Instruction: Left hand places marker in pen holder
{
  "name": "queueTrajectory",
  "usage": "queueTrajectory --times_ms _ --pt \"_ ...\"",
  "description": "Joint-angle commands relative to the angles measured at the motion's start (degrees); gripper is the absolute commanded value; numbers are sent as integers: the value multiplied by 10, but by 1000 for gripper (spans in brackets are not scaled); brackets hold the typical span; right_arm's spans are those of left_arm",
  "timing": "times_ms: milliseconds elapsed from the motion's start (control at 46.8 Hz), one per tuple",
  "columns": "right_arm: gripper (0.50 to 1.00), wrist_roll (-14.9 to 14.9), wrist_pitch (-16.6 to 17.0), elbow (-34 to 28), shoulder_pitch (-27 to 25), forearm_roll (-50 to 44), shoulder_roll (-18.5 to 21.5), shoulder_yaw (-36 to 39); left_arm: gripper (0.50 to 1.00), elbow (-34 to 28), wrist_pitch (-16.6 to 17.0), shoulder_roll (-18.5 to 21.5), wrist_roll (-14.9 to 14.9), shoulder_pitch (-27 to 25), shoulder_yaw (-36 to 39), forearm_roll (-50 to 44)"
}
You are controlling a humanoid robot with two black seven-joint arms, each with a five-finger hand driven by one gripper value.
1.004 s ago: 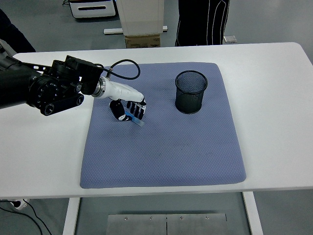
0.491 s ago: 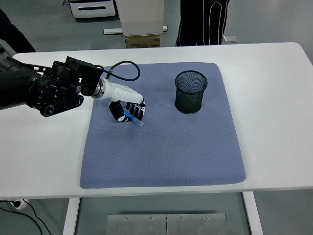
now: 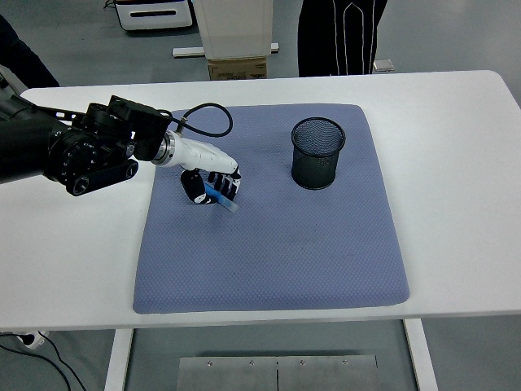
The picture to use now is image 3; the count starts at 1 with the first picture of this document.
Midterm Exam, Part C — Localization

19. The white power strip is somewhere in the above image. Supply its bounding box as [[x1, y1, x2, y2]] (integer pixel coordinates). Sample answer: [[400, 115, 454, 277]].
[[15, 330, 50, 350]]

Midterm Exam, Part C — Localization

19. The black mesh pen holder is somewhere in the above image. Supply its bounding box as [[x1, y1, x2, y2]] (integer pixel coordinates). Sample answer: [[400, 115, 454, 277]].
[[290, 116, 347, 191]]

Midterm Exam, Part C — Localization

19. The white table leg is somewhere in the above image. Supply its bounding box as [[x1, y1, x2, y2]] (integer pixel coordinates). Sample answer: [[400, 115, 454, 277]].
[[402, 318, 440, 391], [103, 327, 134, 391]]

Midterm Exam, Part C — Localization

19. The blue-grey quilted mat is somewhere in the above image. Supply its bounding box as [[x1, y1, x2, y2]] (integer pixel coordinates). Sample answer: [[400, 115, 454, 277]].
[[132, 103, 411, 315]]

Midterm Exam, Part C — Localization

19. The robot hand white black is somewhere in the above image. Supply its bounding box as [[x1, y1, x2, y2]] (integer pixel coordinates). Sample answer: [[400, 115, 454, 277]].
[[167, 136, 243, 206]]

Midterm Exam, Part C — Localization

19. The person in striped trousers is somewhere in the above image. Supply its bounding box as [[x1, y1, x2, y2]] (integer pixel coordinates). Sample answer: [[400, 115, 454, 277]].
[[296, 0, 388, 77]]

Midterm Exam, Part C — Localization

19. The grey metal plate with screws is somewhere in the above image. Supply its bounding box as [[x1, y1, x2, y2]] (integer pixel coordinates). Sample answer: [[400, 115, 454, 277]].
[[177, 354, 379, 391]]

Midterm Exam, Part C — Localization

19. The white box appliance with slot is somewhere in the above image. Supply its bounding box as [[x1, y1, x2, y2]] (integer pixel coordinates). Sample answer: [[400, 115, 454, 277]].
[[112, 0, 195, 32]]

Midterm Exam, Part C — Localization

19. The white pedestal cabinet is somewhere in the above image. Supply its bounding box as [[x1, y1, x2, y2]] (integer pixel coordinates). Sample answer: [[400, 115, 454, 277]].
[[194, 0, 274, 60]]

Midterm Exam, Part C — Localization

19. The blue marker with clear cap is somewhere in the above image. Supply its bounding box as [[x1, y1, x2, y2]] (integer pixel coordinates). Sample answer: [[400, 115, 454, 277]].
[[203, 182, 242, 214]]

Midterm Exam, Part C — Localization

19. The black floor cable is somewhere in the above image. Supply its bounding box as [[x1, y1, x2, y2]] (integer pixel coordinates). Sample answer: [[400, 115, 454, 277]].
[[0, 333, 89, 391]]

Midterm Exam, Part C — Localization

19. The white base bar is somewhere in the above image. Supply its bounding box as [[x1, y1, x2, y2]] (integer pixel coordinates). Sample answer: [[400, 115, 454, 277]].
[[172, 42, 281, 58]]

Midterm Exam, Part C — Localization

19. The brown cardboard box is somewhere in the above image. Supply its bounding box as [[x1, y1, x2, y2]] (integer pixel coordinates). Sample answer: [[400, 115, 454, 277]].
[[207, 55, 269, 81]]

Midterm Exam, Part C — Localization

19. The person in dark clothing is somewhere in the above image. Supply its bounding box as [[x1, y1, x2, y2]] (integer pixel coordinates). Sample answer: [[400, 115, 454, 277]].
[[0, 14, 60, 89]]

